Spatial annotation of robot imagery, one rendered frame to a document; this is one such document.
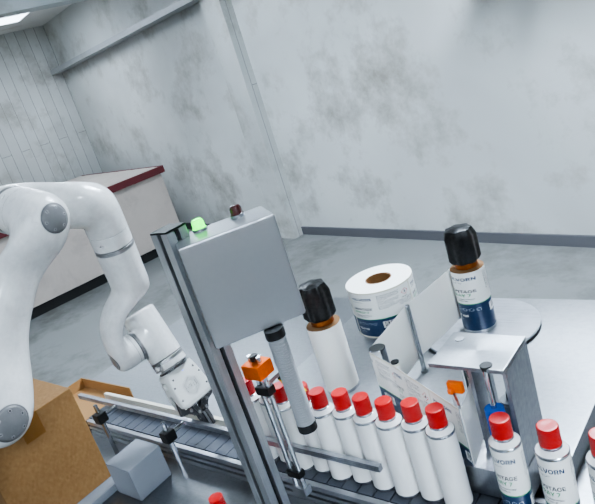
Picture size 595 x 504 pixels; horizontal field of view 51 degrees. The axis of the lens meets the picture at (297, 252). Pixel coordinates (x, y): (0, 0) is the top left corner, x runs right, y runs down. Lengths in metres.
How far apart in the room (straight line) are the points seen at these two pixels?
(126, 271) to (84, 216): 0.16
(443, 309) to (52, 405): 1.00
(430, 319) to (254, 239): 0.72
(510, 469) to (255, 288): 0.50
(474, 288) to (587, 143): 2.60
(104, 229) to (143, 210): 5.80
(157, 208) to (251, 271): 6.24
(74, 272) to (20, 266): 5.64
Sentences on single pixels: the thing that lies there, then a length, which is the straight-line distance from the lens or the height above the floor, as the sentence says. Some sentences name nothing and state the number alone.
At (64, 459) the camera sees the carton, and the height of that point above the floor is 0.97.
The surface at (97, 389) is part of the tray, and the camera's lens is 2.32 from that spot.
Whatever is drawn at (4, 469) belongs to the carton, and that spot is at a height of 1.04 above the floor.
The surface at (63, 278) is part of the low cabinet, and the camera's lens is 6.89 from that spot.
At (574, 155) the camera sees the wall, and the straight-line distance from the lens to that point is 4.21.
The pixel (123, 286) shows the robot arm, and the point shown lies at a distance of 1.46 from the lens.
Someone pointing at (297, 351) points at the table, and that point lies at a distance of 2.01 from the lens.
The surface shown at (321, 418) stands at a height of 1.04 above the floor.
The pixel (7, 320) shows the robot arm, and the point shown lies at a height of 1.40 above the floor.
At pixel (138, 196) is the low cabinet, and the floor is 0.73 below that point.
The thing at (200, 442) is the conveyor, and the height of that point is 0.88.
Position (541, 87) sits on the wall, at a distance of 4.18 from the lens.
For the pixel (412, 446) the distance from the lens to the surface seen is 1.17.
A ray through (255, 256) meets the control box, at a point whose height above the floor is 1.42.
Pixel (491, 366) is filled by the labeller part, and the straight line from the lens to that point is 1.08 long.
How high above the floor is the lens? 1.71
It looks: 17 degrees down
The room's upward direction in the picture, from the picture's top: 18 degrees counter-clockwise
